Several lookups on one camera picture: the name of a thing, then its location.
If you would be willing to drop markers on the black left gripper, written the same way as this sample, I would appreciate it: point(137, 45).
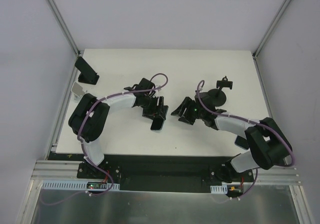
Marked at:
point(154, 109)

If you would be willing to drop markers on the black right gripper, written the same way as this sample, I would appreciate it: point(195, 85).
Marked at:
point(189, 113)

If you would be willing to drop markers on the black smartphone with teal edge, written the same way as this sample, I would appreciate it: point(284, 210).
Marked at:
point(157, 124)

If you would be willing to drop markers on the white folding phone stand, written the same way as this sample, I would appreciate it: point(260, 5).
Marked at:
point(77, 91)

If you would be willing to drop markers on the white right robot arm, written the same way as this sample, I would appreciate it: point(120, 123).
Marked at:
point(264, 142)

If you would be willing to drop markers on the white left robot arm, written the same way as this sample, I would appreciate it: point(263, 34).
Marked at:
point(90, 115)

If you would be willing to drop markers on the black round-base clamp stand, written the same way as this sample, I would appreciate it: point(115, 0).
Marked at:
point(220, 94)

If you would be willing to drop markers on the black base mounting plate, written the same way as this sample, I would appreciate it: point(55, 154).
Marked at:
point(152, 173)

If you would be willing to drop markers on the smartphone with blue edge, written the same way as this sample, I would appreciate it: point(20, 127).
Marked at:
point(241, 143)

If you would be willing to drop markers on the white slotted cable duct right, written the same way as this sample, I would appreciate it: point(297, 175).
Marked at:
point(219, 189)

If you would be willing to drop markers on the white slotted cable duct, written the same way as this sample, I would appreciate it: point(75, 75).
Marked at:
point(70, 185)
point(219, 189)

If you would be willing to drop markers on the white slotted cable duct left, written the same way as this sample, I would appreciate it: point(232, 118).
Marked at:
point(70, 185)

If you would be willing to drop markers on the aluminium frame rail left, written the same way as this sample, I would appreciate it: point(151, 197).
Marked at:
point(63, 26)

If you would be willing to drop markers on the aluminium frame rail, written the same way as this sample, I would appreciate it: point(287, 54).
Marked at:
point(63, 26)
point(272, 27)

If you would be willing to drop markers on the aluminium frame rail right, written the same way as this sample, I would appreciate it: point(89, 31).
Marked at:
point(272, 27)

